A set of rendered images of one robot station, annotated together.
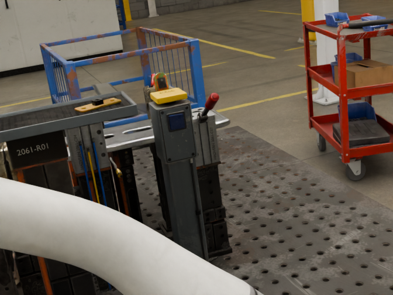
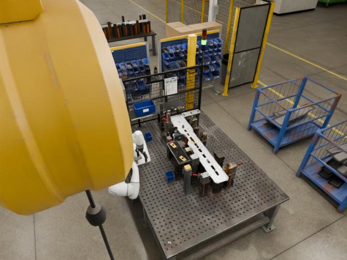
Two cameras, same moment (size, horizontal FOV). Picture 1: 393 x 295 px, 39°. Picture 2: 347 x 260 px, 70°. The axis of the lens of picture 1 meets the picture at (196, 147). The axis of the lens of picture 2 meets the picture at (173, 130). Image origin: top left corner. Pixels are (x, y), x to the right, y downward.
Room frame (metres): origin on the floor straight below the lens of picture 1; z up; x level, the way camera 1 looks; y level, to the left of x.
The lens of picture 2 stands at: (0.66, -1.77, 3.18)
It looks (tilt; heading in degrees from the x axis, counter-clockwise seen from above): 39 degrees down; 83
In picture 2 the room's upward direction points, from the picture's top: straight up
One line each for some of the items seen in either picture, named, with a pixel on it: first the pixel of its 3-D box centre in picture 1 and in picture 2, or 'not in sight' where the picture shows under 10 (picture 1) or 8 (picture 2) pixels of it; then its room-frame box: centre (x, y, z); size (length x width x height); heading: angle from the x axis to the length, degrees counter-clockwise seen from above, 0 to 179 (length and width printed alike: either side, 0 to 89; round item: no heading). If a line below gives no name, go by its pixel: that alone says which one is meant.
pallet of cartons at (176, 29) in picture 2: not in sight; (192, 50); (1.98, 4.54, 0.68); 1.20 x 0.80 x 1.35; 20
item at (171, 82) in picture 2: not in sight; (170, 85); (1.05, 1.61, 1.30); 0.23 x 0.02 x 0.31; 16
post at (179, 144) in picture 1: (184, 204); (187, 181); (1.04, 0.04, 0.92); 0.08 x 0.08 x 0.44; 16
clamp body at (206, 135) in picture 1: (205, 184); (203, 184); (1.23, -0.01, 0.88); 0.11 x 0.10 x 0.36; 16
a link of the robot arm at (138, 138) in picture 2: not in sight; (137, 137); (0.52, 0.32, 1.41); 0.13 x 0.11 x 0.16; 165
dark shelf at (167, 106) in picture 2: not in sight; (156, 109); (0.79, 1.41, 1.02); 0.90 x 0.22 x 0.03; 16
